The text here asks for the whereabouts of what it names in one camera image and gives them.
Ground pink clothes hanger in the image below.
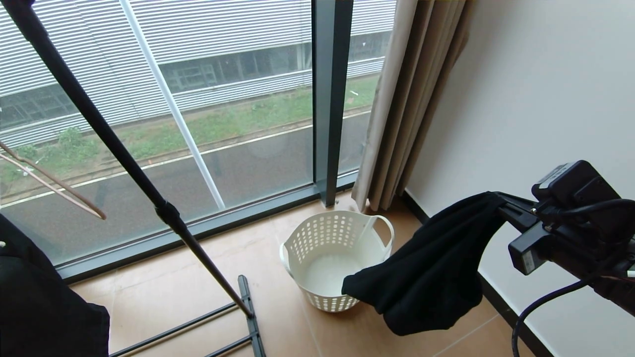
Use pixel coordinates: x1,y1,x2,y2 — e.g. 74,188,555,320
0,141,107,220

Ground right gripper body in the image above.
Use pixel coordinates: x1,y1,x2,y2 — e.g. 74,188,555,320
508,221,635,318

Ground black clothes rack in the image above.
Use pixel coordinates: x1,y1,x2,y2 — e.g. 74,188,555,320
0,0,266,357

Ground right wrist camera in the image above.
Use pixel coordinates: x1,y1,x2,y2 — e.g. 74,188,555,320
532,160,622,238

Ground black shorts with white print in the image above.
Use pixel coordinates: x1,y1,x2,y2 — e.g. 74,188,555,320
0,213,110,357

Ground black shirt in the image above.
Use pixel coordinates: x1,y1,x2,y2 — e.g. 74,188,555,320
341,192,507,337

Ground beige curtain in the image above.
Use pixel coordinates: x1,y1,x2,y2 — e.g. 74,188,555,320
351,0,472,213

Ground white laundry basket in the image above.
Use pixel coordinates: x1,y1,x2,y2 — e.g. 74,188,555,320
279,210,395,313

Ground window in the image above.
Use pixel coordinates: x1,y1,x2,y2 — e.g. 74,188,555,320
0,0,397,283

